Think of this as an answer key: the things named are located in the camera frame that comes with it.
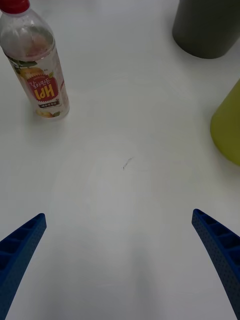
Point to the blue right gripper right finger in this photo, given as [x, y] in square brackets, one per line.
[220, 247]

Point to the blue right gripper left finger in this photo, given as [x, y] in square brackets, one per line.
[17, 255]

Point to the clear bottle with red cap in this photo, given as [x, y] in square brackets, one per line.
[37, 75]

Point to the grey plastic bin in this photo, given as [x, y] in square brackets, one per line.
[207, 25]

